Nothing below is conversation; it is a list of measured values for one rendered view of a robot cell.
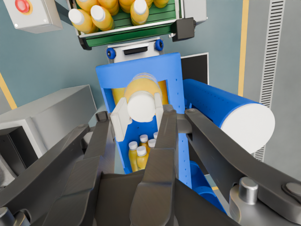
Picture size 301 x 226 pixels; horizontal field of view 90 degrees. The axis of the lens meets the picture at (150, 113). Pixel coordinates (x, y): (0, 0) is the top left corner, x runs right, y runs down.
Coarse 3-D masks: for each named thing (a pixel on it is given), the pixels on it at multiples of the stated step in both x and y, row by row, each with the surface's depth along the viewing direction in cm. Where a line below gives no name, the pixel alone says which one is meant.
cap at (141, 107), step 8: (136, 96) 20; (144, 96) 20; (128, 104) 20; (136, 104) 20; (144, 104) 20; (152, 104) 20; (128, 112) 20; (136, 112) 20; (144, 112) 20; (152, 112) 20; (136, 120) 21; (144, 120) 21
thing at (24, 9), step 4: (16, 0) 41; (20, 0) 41; (24, 0) 41; (16, 4) 42; (20, 4) 42; (24, 4) 42; (28, 4) 42; (20, 8) 42; (24, 8) 42; (28, 8) 42; (24, 12) 42
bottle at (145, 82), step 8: (144, 72) 35; (136, 80) 24; (144, 80) 24; (152, 80) 25; (128, 88) 23; (136, 88) 22; (144, 88) 22; (152, 88) 23; (128, 96) 23; (152, 96) 22; (160, 96) 24
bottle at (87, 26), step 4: (84, 12) 49; (84, 16) 49; (88, 16) 51; (84, 20) 49; (88, 20) 50; (76, 24) 49; (80, 24) 49; (84, 24) 50; (88, 24) 51; (92, 24) 54; (76, 28) 52; (80, 28) 51; (84, 28) 51; (88, 28) 53; (92, 28) 56; (96, 28) 60; (84, 32) 56; (88, 32) 56; (92, 32) 59
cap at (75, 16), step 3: (72, 9) 46; (75, 9) 46; (69, 12) 46; (72, 12) 46; (75, 12) 46; (78, 12) 46; (69, 15) 46; (72, 15) 46; (75, 15) 46; (78, 15) 46; (81, 15) 46; (69, 18) 46; (72, 18) 46; (75, 18) 47; (78, 18) 47; (81, 18) 47; (72, 21) 47; (75, 21) 47; (78, 21) 47; (81, 21) 48
